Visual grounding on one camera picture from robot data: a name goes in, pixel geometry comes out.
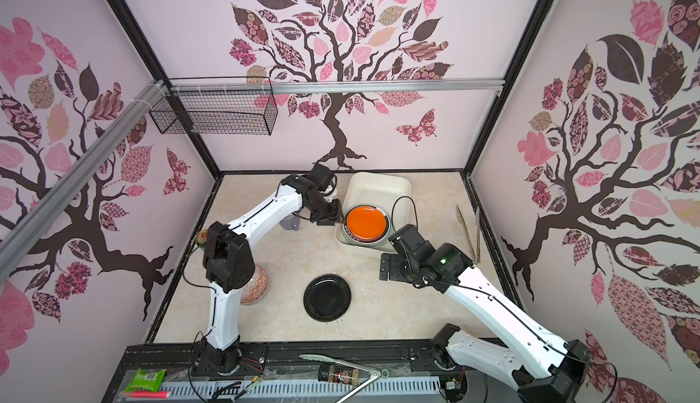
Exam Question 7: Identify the light green plastic tongs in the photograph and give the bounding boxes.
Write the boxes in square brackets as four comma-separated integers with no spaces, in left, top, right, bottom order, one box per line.
[298,353,389,403]

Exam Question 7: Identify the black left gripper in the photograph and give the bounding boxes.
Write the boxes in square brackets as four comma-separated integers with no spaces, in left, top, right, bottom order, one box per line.
[304,193,345,226]

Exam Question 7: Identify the pink marker pen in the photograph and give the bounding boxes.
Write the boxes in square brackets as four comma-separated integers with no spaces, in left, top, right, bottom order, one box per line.
[123,390,171,399]

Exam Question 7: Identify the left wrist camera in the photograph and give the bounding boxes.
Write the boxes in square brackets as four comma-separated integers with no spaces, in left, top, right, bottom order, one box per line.
[306,164,335,193]

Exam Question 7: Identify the black wire basket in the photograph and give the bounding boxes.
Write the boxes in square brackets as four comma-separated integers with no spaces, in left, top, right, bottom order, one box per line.
[149,75,278,136]

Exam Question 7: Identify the small brown bottle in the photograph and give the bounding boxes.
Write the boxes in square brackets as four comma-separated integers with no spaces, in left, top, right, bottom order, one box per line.
[317,364,360,387]

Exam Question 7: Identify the green snack packet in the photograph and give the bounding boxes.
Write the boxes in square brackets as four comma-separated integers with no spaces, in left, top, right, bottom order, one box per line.
[125,368,166,393]

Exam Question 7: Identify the purple grey mug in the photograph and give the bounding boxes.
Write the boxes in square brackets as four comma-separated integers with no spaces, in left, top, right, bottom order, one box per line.
[279,215,301,231]

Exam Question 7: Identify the red patterned bowl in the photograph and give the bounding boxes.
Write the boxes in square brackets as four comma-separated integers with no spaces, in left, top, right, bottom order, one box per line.
[241,266,269,306]

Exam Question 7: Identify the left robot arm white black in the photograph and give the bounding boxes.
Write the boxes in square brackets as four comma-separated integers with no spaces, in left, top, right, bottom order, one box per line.
[202,164,343,375]

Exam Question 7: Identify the wooden tongs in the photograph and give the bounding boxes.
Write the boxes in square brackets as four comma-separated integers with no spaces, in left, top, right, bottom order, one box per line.
[456,204,481,265]

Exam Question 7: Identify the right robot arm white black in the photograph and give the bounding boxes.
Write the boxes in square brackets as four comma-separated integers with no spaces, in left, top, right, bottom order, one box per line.
[380,224,592,402]

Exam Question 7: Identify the black plate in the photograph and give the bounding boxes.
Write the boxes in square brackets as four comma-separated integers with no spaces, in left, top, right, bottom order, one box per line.
[303,274,352,323]

